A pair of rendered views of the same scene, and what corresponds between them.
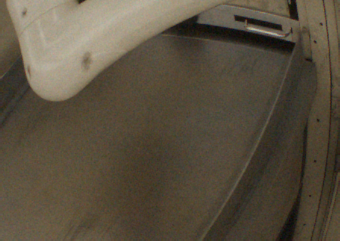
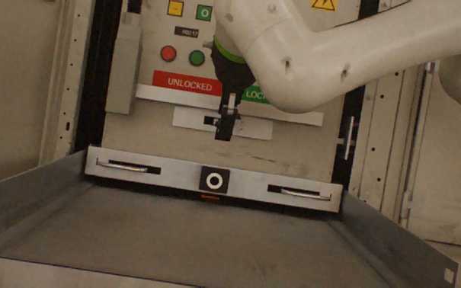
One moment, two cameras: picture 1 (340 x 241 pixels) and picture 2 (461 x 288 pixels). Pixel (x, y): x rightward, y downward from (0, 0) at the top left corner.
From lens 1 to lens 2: 86 cm
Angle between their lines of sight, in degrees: 44
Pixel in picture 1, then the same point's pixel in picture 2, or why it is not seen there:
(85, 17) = (344, 34)
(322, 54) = not seen: hidden behind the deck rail
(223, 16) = (256, 186)
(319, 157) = not seen: outside the picture
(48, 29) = (306, 33)
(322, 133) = not seen: outside the picture
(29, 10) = (280, 9)
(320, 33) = (374, 191)
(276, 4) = (318, 170)
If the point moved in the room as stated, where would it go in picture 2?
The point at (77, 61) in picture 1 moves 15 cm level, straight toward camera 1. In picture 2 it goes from (340, 68) to (433, 75)
